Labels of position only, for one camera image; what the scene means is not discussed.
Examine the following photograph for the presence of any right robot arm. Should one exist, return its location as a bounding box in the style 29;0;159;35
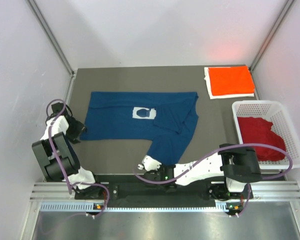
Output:
138;143;263;198

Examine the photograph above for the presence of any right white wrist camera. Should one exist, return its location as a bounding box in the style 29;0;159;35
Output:
137;155;162;172

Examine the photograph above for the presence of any blue t shirt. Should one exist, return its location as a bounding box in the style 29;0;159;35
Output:
80;91;199;165

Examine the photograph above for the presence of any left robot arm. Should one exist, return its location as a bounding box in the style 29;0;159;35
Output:
31;99;107;200

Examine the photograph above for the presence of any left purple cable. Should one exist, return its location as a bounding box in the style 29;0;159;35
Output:
45;98;111;218

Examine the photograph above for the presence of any grey slotted cable duct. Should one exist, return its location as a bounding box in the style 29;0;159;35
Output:
40;202;241;213

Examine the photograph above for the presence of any red t shirt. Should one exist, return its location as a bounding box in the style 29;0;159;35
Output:
237;117;286;162

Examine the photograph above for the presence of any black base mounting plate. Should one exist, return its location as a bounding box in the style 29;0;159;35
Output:
74;181;251;201

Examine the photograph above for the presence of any folded orange t shirt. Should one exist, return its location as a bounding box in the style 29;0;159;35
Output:
207;66;256;97

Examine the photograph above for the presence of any white plastic basket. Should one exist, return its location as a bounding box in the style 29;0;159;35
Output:
232;100;300;169

